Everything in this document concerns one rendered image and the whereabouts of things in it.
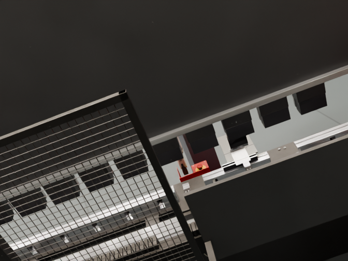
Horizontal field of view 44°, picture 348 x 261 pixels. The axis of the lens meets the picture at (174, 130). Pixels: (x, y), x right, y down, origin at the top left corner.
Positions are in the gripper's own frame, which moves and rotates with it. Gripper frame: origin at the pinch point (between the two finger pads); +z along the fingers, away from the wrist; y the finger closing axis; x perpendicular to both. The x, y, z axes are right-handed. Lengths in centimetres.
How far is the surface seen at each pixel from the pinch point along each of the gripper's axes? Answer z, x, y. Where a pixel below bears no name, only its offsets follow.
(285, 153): -6, -60, -28
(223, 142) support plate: -19.3, -28.7, -15.0
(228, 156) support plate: -18.0, -27.5, -29.2
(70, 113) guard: -110, 18, -120
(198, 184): -5.6, -5.8, -27.0
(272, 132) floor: 69, -86, 118
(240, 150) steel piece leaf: -18.3, -35.3, -28.7
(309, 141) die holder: -14, -72, -38
